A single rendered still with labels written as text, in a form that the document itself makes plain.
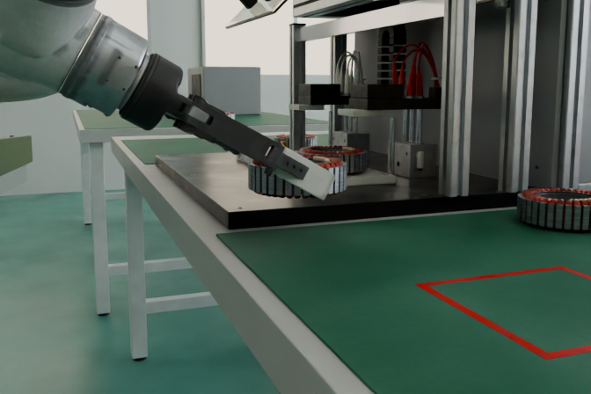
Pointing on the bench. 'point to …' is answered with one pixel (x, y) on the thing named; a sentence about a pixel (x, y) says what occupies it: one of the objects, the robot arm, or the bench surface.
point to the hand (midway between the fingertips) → (295, 171)
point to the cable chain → (386, 38)
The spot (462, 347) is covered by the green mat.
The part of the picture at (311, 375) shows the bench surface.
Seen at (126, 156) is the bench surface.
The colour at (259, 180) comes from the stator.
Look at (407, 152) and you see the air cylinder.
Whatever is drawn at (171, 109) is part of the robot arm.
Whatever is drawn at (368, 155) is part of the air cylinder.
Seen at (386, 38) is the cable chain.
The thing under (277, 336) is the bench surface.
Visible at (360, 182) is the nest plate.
